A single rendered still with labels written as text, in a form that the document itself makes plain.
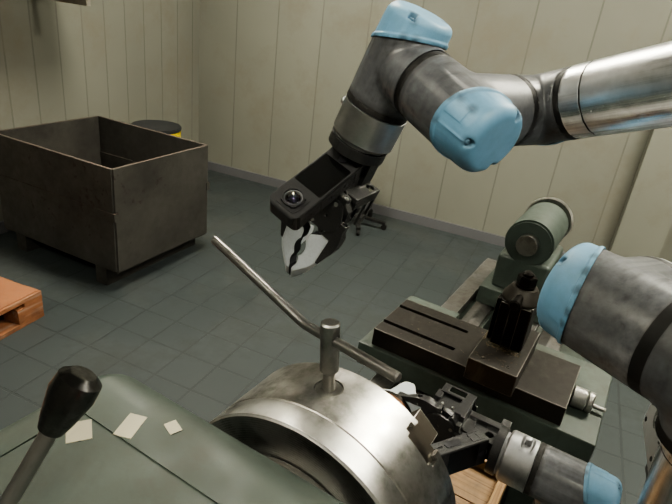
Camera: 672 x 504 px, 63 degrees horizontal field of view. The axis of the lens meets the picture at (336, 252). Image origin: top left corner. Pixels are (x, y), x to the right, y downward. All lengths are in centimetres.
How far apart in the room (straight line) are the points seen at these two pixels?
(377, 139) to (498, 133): 15
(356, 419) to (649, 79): 43
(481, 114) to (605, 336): 26
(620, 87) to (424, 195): 407
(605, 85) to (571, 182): 384
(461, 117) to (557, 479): 51
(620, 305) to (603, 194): 384
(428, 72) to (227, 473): 41
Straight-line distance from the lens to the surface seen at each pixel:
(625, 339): 60
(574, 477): 84
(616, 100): 58
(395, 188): 467
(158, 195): 335
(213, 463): 54
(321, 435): 59
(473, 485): 109
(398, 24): 59
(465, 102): 53
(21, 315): 310
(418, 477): 64
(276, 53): 495
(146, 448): 56
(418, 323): 132
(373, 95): 60
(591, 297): 62
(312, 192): 62
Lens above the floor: 164
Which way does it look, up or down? 25 degrees down
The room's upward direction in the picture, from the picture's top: 7 degrees clockwise
